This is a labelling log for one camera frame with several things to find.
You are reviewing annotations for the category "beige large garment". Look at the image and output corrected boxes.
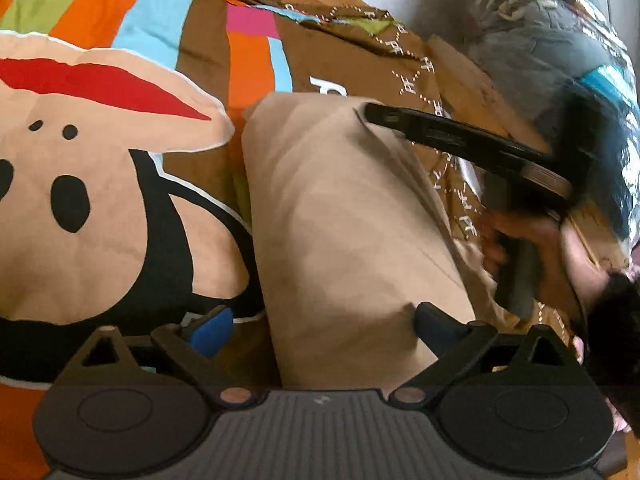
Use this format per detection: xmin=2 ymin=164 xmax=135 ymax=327
xmin=242 ymin=93 xmax=506 ymax=392

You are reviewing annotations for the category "wooden bed frame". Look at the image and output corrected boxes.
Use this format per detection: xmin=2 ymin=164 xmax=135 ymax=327
xmin=164 ymin=0 xmax=632 ymax=271

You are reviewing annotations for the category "plastic bag with bedding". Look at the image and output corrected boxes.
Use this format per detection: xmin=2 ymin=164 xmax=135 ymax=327
xmin=465 ymin=0 xmax=639 ymax=245

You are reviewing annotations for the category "person's right hand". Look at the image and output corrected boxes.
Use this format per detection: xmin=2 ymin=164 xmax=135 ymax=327
xmin=478 ymin=210 xmax=610 ymax=324

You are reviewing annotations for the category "colourful striped monkey bedspread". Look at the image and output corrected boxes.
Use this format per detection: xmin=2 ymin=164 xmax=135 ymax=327
xmin=0 ymin=0 xmax=632 ymax=480

